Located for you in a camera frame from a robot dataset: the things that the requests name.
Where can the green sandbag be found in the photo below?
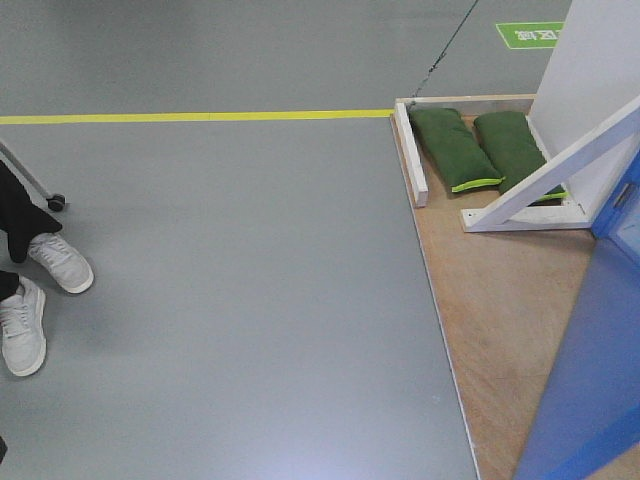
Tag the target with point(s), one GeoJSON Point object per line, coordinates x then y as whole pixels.
{"type": "Point", "coordinates": [509, 144]}
{"type": "Point", "coordinates": [461, 162]}

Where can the green sandbag left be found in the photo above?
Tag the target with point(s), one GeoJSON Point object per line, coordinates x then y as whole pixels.
{"type": "Point", "coordinates": [461, 162]}

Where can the grey office chair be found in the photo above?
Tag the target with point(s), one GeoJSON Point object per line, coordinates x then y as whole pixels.
{"type": "Point", "coordinates": [56, 202]}

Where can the green sandbag right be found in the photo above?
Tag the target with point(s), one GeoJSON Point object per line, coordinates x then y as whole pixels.
{"type": "Point", "coordinates": [509, 144]}

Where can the white sneaker left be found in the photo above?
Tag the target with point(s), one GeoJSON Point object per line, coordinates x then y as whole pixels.
{"type": "Point", "coordinates": [24, 344]}

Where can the blue framed door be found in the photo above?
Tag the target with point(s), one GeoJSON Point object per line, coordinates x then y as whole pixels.
{"type": "Point", "coordinates": [589, 412]}

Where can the white border batten far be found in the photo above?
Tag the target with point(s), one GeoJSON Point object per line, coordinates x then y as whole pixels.
{"type": "Point", "coordinates": [467, 105]}

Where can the black robot part left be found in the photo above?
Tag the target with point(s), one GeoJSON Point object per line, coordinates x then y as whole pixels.
{"type": "Point", "coordinates": [3, 449]}

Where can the white wall panel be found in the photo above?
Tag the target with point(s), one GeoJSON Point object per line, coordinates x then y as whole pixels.
{"type": "Point", "coordinates": [593, 71]}

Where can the person's black trousers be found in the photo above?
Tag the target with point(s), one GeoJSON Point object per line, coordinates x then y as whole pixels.
{"type": "Point", "coordinates": [21, 219]}

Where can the white sneaker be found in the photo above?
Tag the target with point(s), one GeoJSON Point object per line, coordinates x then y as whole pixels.
{"type": "Point", "coordinates": [24, 344]}
{"type": "Point", "coordinates": [70, 270]}

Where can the plywood base platform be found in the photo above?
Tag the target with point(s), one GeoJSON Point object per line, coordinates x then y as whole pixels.
{"type": "Point", "coordinates": [504, 300]}

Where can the far white triangular brace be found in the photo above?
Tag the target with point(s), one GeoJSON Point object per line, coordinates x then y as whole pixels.
{"type": "Point", "coordinates": [514, 211]}

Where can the green floor sign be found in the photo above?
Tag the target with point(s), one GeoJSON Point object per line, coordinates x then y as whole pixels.
{"type": "Point", "coordinates": [530, 35]}

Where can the white sneaker right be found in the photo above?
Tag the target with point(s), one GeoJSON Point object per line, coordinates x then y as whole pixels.
{"type": "Point", "coordinates": [70, 270]}

